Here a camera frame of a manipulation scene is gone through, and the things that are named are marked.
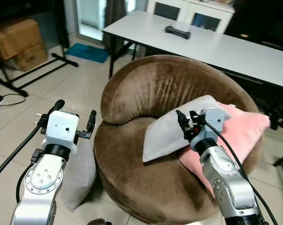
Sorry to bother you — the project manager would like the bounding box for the glass sliding door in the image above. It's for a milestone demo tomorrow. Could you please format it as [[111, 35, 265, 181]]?
[[76, 0, 107, 44]]

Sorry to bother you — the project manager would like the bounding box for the small grey pillow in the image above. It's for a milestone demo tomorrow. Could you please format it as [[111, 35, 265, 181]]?
[[61, 138, 98, 212]]

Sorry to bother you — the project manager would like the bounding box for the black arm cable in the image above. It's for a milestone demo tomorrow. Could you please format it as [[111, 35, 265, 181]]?
[[203, 121, 279, 225], [0, 123, 44, 203]]

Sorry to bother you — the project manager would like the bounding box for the pink pillow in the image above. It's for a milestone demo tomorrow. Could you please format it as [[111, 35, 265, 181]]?
[[178, 102, 271, 198]]

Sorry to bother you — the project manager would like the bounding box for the dark curtain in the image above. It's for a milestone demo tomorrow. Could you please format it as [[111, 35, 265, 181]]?
[[103, 0, 128, 49]]

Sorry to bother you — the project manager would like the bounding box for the brown round velvet sofa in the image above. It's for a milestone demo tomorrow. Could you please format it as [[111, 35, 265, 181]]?
[[93, 54, 267, 225]]

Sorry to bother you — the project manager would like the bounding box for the small cardboard box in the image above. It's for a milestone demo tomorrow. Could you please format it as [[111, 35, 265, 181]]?
[[12, 42, 49, 72]]

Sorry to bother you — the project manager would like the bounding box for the black device with orange light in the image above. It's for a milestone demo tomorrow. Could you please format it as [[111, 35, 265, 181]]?
[[267, 108, 283, 133]]

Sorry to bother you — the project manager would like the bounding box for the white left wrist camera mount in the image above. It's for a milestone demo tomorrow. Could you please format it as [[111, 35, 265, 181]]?
[[41, 110, 80, 154]]

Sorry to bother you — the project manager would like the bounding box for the large grey pillow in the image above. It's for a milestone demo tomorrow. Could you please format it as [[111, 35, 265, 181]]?
[[142, 95, 231, 164]]

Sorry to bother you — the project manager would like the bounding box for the long white table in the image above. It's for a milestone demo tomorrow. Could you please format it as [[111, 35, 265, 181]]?
[[102, 9, 283, 90]]

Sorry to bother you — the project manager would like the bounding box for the black floor cable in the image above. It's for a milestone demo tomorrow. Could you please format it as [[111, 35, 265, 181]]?
[[0, 93, 27, 108]]

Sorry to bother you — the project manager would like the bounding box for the black handle-shaped device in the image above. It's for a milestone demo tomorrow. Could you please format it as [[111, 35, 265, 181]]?
[[165, 25, 191, 40]]

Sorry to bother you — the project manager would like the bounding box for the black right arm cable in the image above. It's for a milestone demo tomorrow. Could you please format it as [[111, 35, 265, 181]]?
[[203, 121, 279, 225]]

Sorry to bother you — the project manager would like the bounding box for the large cardboard box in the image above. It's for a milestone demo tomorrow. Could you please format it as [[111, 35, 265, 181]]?
[[0, 17, 44, 61]]

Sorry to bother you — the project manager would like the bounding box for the blue floor mat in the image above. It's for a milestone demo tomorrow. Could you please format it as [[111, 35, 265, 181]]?
[[65, 43, 110, 64]]

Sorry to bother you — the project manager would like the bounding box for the black metal rack frame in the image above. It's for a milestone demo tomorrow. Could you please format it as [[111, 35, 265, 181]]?
[[0, 0, 79, 98]]

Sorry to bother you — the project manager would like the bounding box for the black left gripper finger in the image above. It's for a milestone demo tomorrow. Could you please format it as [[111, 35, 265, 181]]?
[[86, 110, 98, 137], [47, 99, 66, 116]]

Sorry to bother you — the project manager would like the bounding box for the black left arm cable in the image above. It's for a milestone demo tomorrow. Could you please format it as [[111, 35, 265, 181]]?
[[0, 123, 44, 203]]

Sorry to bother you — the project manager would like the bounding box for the dark robot foot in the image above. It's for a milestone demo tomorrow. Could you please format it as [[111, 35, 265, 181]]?
[[87, 218, 112, 225]]

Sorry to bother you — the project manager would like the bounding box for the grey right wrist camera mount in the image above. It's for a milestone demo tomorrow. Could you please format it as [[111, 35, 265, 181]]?
[[199, 106, 227, 137]]

